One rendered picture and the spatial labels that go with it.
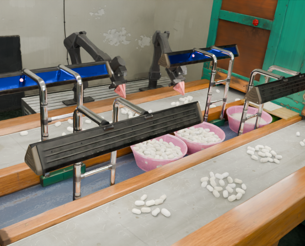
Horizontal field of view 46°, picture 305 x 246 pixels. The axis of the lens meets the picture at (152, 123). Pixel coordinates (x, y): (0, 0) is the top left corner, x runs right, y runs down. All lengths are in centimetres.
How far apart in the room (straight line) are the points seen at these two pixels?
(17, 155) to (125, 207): 56
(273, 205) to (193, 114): 46
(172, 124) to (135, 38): 334
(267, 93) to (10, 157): 112
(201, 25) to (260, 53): 158
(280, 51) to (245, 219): 133
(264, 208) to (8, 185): 97
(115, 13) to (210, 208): 318
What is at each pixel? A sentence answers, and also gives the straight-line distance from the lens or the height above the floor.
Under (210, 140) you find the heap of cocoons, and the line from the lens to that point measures 185.
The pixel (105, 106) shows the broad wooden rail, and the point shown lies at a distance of 206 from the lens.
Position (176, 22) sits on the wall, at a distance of 425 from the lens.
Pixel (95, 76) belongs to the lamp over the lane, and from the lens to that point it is 162.
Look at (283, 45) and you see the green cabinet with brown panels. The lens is 238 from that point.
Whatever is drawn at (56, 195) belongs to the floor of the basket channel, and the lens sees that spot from 149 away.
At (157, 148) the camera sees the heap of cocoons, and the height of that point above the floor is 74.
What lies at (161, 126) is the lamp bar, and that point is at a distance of 115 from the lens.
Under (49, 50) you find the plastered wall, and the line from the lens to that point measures 395.
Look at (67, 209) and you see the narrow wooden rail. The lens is 128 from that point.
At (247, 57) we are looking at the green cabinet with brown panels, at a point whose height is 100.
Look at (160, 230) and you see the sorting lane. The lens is 124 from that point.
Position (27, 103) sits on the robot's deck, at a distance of 234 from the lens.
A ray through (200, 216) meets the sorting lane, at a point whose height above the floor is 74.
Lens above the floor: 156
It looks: 25 degrees down
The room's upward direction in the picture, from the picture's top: 6 degrees clockwise
